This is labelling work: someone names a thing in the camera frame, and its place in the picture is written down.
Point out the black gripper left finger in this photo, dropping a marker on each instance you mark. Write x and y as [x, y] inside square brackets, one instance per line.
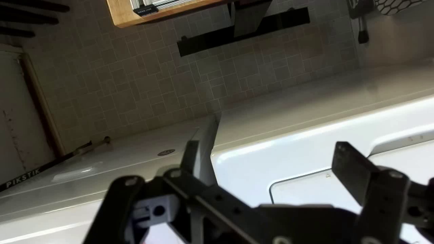
[203, 211]

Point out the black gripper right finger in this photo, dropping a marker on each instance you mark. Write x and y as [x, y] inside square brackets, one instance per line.
[380, 193]

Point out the white washing machine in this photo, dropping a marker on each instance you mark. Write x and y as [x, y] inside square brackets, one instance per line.
[278, 148]

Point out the black hockey stick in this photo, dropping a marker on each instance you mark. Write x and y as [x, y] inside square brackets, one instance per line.
[30, 174]

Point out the white dryer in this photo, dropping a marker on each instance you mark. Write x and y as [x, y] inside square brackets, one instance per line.
[58, 205]

